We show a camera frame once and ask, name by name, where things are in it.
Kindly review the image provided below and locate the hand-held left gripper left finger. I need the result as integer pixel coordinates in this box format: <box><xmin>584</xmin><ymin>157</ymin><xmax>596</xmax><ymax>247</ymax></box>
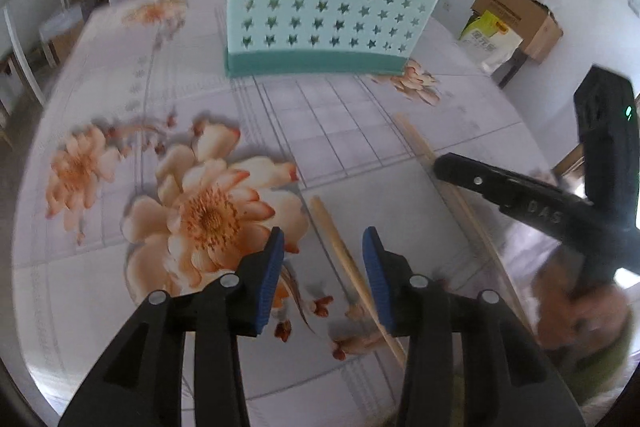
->
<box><xmin>57</xmin><ymin>227</ymin><xmax>286</xmax><ymax>427</ymax></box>

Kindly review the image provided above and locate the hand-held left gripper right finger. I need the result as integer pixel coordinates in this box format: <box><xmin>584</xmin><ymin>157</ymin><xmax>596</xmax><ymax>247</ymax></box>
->
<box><xmin>362</xmin><ymin>227</ymin><xmax>586</xmax><ymax>427</ymax></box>

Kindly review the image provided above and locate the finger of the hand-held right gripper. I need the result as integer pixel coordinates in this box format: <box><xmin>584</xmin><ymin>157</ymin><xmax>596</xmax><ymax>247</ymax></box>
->
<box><xmin>432</xmin><ymin>152</ymin><xmax>596</xmax><ymax>240</ymax></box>

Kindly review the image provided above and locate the wooden chopstick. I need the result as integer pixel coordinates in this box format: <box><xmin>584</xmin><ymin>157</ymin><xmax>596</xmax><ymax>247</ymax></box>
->
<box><xmin>392</xmin><ymin>113</ymin><xmax>531</xmax><ymax>328</ymax></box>
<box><xmin>309</xmin><ymin>196</ymin><xmax>407</xmax><ymax>368</ymax></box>

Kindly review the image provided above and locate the person's right hand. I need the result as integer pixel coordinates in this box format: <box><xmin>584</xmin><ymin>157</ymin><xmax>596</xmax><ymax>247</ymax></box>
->
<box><xmin>530</xmin><ymin>252</ymin><xmax>633</xmax><ymax>350</ymax></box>

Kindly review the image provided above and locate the white and yellow bag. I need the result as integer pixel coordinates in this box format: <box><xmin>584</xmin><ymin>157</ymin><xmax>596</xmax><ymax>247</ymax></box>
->
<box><xmin>459</xmin><ymin>9</ymin><xmax>523</xmax><ymax>72</ymax></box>

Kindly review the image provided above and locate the cardboard box with plastic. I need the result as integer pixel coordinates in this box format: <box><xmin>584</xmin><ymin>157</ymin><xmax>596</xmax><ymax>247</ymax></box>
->
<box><xmin>40</xmin><ymin>7</ymin><xmax>86</xmax><ymax>68</ymax></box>

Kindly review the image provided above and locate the white side table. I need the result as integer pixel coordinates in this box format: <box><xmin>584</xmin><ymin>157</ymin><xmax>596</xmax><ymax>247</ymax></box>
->
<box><xmin>0</xmin><ymin>0</ymin><xmax>221</xmax><ymax>105</ymax></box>

